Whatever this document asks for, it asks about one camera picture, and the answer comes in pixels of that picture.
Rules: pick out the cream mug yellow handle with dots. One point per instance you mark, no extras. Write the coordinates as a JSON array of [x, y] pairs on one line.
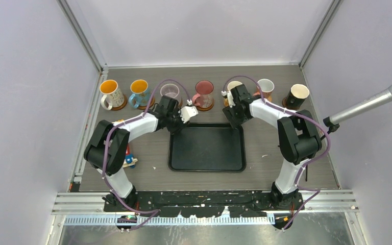
[[229, 86]]

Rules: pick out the blue mug orange inside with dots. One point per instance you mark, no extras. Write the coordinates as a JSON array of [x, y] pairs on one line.
[[138, 88]]

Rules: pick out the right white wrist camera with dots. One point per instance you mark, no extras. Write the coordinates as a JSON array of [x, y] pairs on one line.
[[230, 99]]

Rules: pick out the silver microphone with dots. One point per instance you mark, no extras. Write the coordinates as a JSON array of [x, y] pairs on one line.
[[368, 104]]

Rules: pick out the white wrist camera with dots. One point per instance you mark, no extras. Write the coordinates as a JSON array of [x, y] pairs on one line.
[[188, 111], [230, 99]]

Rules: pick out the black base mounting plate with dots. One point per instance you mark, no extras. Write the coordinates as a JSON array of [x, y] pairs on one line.
[[203, 204]]

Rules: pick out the white mug black handle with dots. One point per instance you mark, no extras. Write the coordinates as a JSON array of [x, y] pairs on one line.
[[296, 96]]

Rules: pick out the lilac mug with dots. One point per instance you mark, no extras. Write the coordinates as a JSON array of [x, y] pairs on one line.
[[171, 90]]

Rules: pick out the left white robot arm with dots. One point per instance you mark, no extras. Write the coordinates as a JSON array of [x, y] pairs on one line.
[[106, 150]]

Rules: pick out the white mug orange inside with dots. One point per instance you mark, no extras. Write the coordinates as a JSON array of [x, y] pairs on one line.
[[112, 94]]

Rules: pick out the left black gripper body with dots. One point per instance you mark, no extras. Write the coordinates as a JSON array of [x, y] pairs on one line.
[[174, 123]]

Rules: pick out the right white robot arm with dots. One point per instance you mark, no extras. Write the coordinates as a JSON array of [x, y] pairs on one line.
[[284, 188]]

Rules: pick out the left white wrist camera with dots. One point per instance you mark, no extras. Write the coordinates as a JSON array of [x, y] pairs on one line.
[[188, 111]]

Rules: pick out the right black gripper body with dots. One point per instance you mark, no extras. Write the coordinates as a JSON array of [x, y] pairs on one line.
[[235, 112]]

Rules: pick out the white mug pink handle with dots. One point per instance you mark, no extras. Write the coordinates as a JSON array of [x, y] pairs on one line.
[[266, 86]]

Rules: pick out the dark brown wooden coaster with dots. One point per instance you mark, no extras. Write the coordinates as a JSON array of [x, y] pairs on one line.
[[284, 104]]

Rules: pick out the black serving tray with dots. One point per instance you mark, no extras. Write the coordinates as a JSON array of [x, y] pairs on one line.
[[208, 147]]

